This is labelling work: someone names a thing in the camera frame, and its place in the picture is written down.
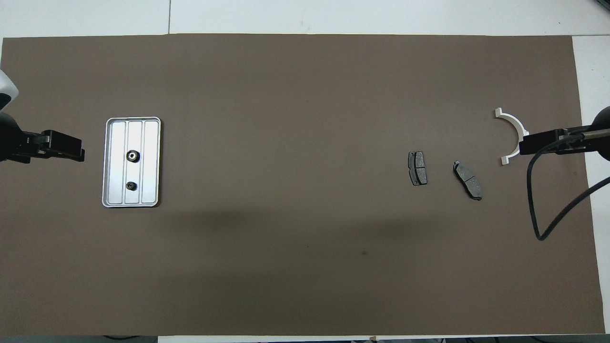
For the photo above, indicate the long dark brake pad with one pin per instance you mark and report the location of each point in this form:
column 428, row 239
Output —
column 468, row 181

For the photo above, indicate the large black bearing gear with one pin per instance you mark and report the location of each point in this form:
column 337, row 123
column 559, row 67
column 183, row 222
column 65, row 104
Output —
column 132, row 155

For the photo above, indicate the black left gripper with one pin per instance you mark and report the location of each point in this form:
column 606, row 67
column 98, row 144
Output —
column 12, row 143

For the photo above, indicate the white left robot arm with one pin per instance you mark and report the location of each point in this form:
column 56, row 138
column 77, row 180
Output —
column 5, row 85

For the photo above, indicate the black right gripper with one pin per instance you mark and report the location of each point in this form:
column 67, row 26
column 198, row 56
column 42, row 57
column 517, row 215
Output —
column 601, row 143

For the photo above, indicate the brown table mat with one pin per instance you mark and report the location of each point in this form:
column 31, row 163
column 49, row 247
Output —
column 286, row 143

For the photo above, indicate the small black bearing gear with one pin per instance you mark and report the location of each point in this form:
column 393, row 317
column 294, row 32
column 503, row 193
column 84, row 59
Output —
column 131, row 186

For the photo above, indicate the silver metal tray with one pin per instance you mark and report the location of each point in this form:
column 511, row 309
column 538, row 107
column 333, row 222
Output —
column 147, row 162

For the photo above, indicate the short dark brake pad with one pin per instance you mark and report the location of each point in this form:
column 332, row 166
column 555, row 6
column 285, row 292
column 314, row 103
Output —
column 418, row 169

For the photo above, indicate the white semicircular bracket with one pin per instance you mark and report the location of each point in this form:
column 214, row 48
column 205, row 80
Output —
column 511, row 117

